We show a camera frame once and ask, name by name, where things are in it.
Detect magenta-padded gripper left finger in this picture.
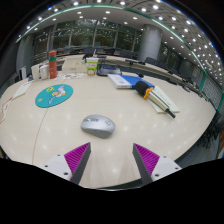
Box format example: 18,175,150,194
42,142,92,186

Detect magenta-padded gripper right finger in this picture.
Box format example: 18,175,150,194
132,142,183,186

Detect silver computer mouse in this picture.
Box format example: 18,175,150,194
80,114,117,140

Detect round teal cartoon mouse pad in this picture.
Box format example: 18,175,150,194
34,83,74,109

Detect white paper booklet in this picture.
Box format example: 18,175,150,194
146,85,181,115

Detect red and white leaflet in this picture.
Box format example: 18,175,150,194
0,96,14,125

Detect white mug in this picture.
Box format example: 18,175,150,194
39,64,50,80

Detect blue and white book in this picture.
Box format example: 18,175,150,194
107,73,155,90

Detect black gooseneck microphone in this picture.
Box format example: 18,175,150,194
126,70,145,79

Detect white paper cup stack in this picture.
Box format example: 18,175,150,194
30,64,41,81

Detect red bottle with green band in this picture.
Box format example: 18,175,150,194
48,50,58,80

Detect beige cardboard box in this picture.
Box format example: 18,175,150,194
61,58,88,74

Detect green printed paper cup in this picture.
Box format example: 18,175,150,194
86,57,100,77

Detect dark conference console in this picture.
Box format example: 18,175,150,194
96,64,123,77

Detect dark office chairs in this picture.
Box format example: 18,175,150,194
56,45,201,88

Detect grey round pillar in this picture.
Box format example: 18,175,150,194
138,23,163,63

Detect ceiling lights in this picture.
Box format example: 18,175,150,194
23,0,224,81

